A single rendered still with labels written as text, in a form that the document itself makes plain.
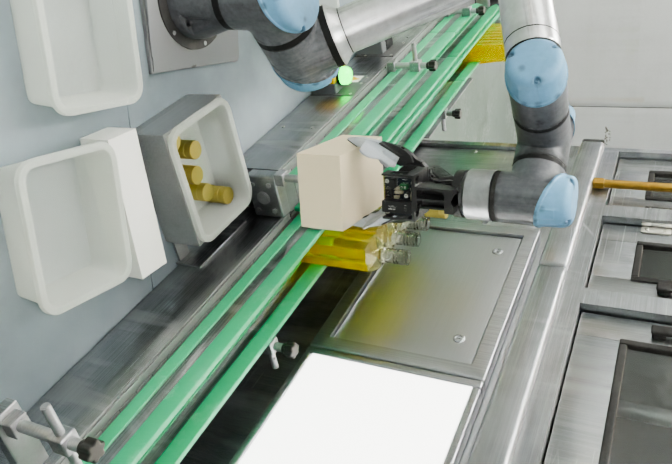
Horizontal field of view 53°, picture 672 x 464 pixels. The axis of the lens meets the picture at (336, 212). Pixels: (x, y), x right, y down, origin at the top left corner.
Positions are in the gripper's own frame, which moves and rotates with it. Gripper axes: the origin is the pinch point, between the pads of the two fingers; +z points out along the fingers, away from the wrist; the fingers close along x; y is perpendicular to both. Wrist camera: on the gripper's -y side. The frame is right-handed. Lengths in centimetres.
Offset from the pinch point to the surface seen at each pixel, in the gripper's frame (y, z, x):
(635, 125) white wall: -659, 4, 102
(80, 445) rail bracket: 51, 10, 20
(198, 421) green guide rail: 26.8, 14.8, 33.1
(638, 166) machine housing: -89, -37, 15
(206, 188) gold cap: 2.0, 28.9, 3.1
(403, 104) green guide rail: -67, 18, -3
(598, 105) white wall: -653, 40, 82
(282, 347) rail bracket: 7.2, 11.3, 29.3
